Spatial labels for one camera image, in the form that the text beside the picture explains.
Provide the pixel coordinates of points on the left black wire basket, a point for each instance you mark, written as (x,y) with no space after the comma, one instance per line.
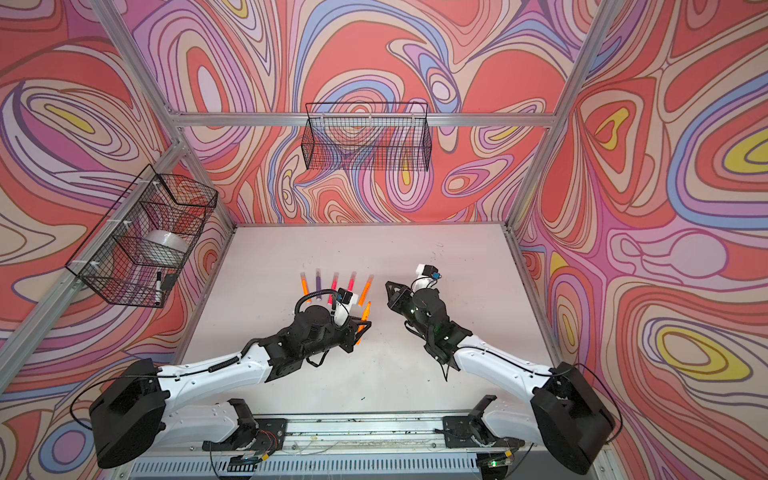
(113,266)

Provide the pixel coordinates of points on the orange highlighter top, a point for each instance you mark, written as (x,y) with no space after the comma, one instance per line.
(304,283)

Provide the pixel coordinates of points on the pink highlighter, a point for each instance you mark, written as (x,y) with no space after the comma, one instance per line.
(334,289)
(351,282)

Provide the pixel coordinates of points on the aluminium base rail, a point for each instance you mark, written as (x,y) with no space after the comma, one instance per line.
(233,427)

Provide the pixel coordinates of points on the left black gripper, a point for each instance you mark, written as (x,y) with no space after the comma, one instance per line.
(349,331)

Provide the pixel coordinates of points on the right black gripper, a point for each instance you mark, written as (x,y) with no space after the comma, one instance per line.
(395,300)

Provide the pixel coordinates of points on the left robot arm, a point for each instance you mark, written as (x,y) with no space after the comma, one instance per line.
(135,410)

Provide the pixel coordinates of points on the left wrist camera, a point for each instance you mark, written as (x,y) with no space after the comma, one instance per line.
(341,305)

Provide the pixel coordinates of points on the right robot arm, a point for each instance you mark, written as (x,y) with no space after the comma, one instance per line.
(522,390)

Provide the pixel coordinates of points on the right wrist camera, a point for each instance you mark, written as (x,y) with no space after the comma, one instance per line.
(427,276)

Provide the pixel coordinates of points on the black marker in basket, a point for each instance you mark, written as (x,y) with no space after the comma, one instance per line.
(158,300)

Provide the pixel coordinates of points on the black wire basket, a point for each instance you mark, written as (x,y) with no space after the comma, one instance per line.
(113,266)
(363,136)

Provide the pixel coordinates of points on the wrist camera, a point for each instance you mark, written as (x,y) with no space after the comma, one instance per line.
(427,276)
(341,305)

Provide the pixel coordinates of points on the back black wire basket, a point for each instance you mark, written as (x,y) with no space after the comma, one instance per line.
(363,136)

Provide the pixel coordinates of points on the orange highlighter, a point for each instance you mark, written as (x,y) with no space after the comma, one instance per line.
(365,291)
(304,283)
(364,315)

